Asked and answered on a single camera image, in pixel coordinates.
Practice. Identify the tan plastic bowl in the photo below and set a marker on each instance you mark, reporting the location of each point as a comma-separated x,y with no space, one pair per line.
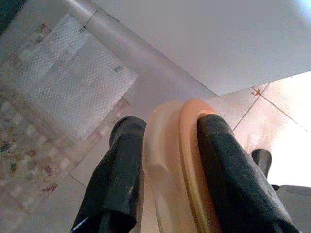
170,145

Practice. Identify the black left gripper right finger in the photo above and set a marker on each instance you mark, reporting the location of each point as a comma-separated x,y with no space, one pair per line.
233,184

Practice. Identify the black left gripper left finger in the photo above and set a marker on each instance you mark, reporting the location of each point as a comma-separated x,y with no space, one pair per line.
114,184

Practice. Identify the patterned floor mat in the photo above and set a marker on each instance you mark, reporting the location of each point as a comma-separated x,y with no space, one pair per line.
22,150

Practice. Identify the grey black robot left leg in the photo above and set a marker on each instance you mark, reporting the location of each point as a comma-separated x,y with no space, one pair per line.
261,160

